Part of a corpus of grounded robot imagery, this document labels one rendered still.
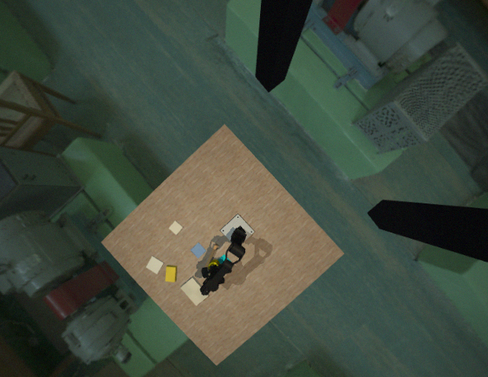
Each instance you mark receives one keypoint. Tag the yellow rectangular block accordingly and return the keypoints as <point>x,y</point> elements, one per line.
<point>171,273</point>

